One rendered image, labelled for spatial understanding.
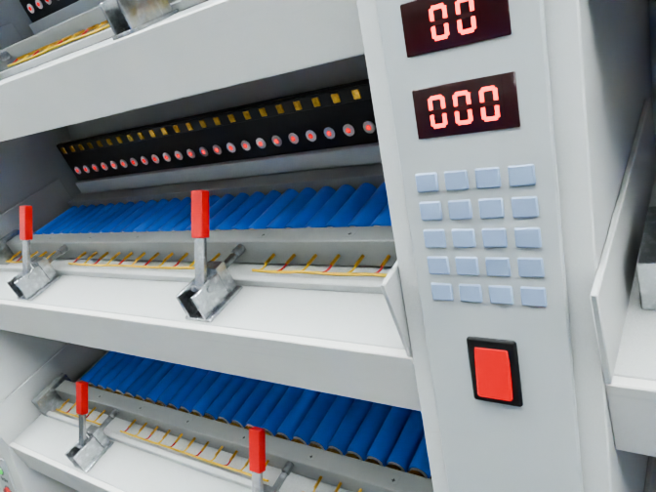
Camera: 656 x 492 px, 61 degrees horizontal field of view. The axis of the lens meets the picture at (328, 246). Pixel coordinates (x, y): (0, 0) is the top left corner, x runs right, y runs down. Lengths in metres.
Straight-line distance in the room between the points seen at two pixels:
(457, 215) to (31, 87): 0.36
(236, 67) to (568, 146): 0.19
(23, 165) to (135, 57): 0.46
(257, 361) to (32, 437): 0.48
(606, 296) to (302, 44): 0.19
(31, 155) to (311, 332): 0.56
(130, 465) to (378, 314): 0.40
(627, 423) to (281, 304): 0.22
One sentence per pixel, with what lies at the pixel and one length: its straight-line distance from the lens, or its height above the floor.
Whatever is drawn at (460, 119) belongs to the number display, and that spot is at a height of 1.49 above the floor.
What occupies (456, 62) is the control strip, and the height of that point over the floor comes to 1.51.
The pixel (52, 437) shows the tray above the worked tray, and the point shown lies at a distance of 0.80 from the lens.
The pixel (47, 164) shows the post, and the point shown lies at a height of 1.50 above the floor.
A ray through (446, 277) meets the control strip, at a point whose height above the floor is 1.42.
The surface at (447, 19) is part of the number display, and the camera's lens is 0.25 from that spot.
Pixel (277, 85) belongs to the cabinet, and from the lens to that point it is 0.57.
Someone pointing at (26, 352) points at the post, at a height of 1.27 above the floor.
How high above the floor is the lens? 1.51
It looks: 14 degrees down
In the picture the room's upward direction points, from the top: 11 degrees counter-clockwise
